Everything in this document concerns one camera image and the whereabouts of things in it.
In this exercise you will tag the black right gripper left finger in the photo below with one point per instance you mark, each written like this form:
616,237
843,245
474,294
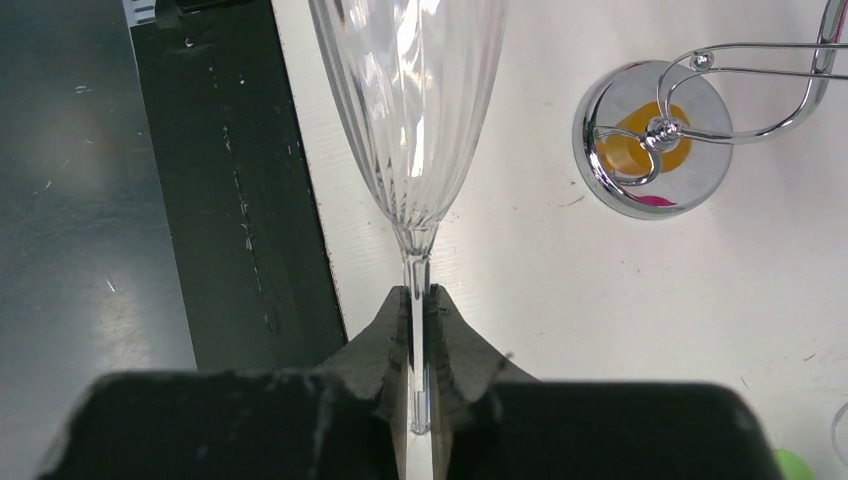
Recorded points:
328,422

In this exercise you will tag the clear wine glass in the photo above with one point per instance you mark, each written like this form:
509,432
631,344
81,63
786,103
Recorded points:
838,434
412,82

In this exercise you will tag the chrome wine glass rack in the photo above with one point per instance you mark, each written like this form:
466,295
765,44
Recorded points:
654,139

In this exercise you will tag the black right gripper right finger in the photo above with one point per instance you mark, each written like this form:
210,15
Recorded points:
508,425

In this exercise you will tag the green wine glass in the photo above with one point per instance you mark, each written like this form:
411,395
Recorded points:
792,466

